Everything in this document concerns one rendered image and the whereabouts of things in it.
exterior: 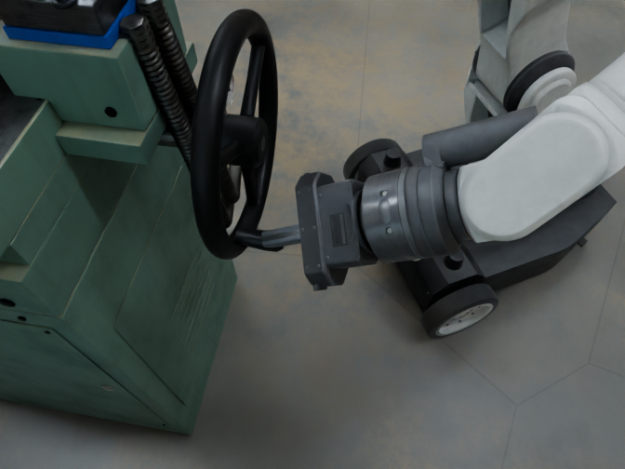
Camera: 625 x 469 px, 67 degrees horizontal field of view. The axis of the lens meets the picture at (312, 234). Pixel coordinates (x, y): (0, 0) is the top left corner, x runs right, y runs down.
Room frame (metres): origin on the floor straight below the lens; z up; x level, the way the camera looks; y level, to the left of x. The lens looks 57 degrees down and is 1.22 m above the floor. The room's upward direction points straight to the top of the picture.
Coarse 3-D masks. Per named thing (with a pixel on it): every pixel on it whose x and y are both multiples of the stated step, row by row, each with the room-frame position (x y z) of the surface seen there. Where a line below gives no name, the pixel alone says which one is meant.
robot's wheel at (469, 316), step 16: (464, 288) 0.51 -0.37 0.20; (480, 288) 0.52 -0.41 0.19; (432, 304) 0.49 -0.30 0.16; (448, 304) 0.48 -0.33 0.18; (464, 304) 0.47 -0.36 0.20; (480, 304) 0.48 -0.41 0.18; (496, 304) 0.51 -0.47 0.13; (432, 320) 0.46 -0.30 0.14; (448, 320) 0.46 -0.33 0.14; (464, 320) 0.50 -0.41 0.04; (480, 320) 0.50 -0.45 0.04; (432, 336) 0.45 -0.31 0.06
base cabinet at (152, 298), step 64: (128, 192) 0.41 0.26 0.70; (128, 256) 0.35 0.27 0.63; (192, 256) 0.49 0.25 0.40; (0, 320) 0.23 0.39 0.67; (64, 320) 0.22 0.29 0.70; (128, 320) 0.28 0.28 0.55; (192, 320) 0.40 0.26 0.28; (0, 384) 0.28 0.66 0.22; (64, 384) 0.24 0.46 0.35; (128, 384) 0.22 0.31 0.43; (192, 384) 0.30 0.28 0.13
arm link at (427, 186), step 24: (480, 120) 0.30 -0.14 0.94; (504, 120) 0.29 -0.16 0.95; (528, 120) 0.28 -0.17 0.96; (432, 144) 0.29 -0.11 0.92; (456, 144) 0.29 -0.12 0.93; (480, 144) 0.28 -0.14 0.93; (408, 168) 0.29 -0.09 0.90; (432, 168) 0.27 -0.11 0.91; (456, 168) 0.28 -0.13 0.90; (408, 192) 0.25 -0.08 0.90; (432, 192) 0.25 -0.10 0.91; (456, 192) 0.25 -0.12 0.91; (408, 216) 0.24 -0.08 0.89; (432, 216) 0.23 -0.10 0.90; (456, 216) 0.23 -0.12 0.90; (432, 240) 0.22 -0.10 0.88; (456, 240) 0.22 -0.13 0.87; (480, 240) 0.21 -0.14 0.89
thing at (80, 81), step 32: (0, 32) 0.40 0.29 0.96; (0, 64) 0.38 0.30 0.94; (32, 64) 0.37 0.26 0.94; (64, 64) 0.37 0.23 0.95; (96, 64) 0.36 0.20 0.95; (128, 64) 0.37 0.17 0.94; (32, 96) 0.38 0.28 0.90; (64, 96) 0.37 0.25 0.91; (96, 96) 0.37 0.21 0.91; (128, 96) 0.36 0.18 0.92
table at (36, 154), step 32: (192, 64) 0.50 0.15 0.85; (0, 96) 0.38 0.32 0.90; (0, 128) 0.33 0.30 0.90; (32, 128) 0.34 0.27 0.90; (64, 128) 0.36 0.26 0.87; (96, 128) 0.36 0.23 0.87; (128, 128) 0.36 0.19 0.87; (160, 128) 0.38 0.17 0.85; (0, 160) 0.29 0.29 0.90; (32, 160) 0.32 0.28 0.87; (128, 160) 0.34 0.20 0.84; (0, 192) 0.27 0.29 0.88; (32, 192) 0.29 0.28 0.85; (0, 224) 0.25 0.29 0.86; (0, 256) 0.22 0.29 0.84
